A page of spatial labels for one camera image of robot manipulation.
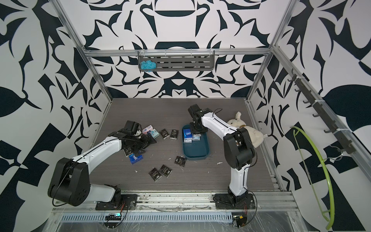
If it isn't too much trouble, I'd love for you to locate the black Face tissue pack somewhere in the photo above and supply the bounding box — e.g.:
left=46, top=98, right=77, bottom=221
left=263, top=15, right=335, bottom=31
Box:
left=159, top=164, right=173, bottom=178
left=174, top=156, right=187, bottom=167
left=170, top=130, right=179, bottom=140
left=123, top=147, right=134, bottom=157
left=159, top=129, right=170, bottom=140
left=149, top=168, right=162, bottom=182

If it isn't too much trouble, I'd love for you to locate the blue barcode tissue pack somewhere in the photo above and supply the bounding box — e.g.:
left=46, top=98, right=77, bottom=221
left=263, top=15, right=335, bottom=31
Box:
left=183, top=128, right=193, bottom=143

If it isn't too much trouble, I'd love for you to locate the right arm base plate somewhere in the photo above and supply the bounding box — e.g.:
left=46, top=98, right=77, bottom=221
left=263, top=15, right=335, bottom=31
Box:
left=213, top=193, right=256, bottom=210

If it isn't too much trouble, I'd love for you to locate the teal plastic storage box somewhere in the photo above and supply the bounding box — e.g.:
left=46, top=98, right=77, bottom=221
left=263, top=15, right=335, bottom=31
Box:
left=182, top=125, right=210, bottom=160

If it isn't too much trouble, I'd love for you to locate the black round plug box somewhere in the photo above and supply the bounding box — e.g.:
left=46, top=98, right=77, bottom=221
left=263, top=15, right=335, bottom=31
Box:
left=232, top=215, right=247, bottom=228

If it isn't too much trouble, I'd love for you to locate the cyan crumpled item in rack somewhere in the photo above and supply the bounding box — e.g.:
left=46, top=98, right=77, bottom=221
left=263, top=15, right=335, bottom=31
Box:
left=140, top=61, right=157, bottom=72

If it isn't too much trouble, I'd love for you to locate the teal cartoon tissue pack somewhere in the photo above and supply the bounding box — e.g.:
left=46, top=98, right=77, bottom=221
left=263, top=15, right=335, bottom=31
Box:
left=148, top=129, right=160, bottom=139

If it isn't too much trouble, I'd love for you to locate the dark blue Tempo tissue pack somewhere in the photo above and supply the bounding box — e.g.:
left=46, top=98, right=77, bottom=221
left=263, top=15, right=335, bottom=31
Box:
left=129, top=154, right=143, bottom=164

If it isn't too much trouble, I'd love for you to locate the pink barcode tissue pack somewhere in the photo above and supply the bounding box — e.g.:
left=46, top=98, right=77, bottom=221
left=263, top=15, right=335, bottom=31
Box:
left=142, top=125, right=153, bottom=134

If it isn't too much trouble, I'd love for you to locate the light blue bunny tissue pack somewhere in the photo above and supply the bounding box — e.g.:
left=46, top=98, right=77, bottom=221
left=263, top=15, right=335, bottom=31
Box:
left=192, top=134, right=202, bottom=141

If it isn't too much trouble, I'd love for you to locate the white ribbed cable duct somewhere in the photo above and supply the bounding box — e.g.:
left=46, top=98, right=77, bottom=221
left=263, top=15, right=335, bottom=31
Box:
left=60, top=212, right=233, bottom=223

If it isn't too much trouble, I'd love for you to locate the green hoop tube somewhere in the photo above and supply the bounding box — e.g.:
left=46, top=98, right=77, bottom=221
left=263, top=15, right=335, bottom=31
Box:
left=291, top=126, right=336, bottom=230

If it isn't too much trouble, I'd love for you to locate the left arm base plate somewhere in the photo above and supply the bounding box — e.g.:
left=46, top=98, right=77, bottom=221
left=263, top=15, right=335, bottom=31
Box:
left=95, top=194, right=138, bottom=211

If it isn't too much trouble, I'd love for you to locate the small black electronics box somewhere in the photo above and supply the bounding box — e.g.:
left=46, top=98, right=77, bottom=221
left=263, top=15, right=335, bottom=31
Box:
left=104, top=213, right=123, bottom=221

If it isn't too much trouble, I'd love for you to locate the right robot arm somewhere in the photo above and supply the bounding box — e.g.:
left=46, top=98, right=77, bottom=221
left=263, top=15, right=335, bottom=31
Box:
left=188, top=104, right=257, bottom=198

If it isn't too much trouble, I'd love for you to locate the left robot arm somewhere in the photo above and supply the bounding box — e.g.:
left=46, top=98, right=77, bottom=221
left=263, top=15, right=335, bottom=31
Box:
left=47, top=120, right=156, bottom=210

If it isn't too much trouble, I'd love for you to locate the black hook rail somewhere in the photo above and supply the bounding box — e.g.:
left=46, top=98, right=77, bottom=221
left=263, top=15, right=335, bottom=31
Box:
left=289, top=69, right=357, bottom=155

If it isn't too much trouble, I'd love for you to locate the grey slotted wall rack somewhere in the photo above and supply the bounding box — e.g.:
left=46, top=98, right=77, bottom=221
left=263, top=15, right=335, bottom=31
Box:
left=137, top=50, right=215, bottom=72

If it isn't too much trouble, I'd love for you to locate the white plush toy dog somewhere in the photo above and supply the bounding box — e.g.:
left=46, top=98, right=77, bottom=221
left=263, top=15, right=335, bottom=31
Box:
left=227, top=112, right=265, bottom=148

